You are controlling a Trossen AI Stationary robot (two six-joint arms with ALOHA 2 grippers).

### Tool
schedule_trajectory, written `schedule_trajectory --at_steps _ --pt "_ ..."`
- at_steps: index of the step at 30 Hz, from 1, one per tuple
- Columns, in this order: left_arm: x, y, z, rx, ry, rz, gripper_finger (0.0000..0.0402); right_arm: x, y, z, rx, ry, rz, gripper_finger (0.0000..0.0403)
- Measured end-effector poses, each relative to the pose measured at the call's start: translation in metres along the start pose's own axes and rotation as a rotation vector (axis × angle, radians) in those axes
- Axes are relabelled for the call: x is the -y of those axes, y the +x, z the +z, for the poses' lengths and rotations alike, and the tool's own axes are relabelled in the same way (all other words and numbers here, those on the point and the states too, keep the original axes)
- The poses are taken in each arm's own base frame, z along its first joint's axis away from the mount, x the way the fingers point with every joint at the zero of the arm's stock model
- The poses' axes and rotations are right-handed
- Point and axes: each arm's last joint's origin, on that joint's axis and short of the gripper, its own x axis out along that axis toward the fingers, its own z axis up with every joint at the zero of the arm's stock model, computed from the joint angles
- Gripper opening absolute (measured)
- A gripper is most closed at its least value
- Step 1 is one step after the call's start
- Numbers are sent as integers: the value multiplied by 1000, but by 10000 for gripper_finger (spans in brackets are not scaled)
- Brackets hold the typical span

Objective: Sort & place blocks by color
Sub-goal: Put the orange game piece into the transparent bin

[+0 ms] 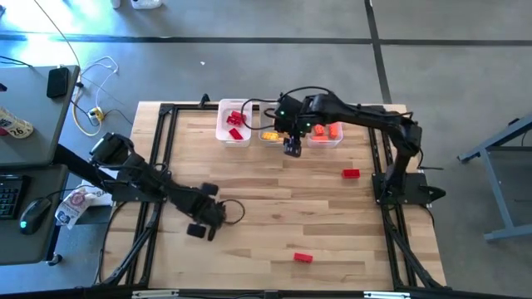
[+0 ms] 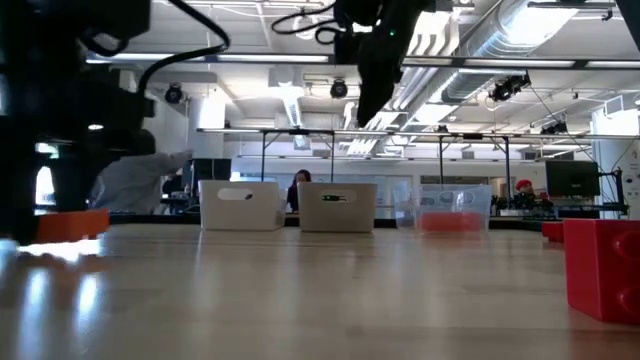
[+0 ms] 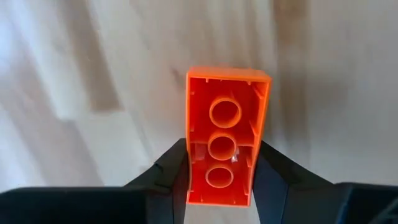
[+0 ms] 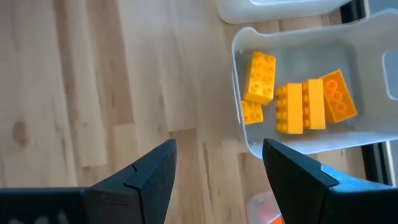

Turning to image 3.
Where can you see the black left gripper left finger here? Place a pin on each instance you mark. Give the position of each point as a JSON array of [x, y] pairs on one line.
[[77, 208]]

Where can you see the orange toy block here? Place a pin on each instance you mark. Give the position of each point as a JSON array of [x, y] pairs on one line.
[[227, 93]]

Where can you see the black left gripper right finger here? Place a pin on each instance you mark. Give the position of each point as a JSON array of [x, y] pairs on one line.
[[311, 202]]

